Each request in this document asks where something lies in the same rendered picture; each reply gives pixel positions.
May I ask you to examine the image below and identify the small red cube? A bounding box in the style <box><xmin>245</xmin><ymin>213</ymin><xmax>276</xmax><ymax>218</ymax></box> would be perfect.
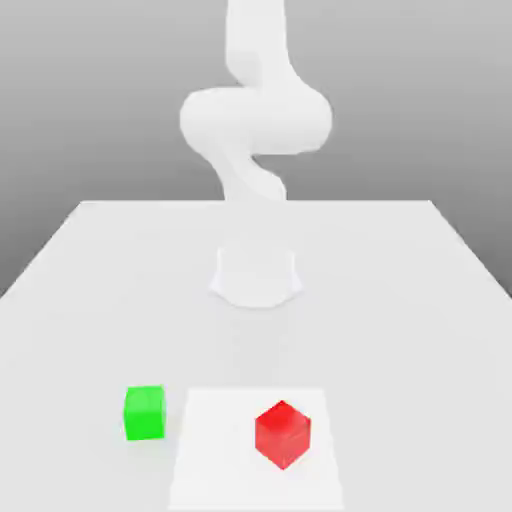
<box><xmin>254</xmin><ymin>399</ymin><xmax>312</xmax><ymax>471</ymax></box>

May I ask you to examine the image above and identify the small green cube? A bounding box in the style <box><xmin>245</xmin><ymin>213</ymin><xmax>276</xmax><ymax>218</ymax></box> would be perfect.
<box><xmin>122</xmin><ymin>384</ymin><xmax>167</xmax><ymax>442</ymax></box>

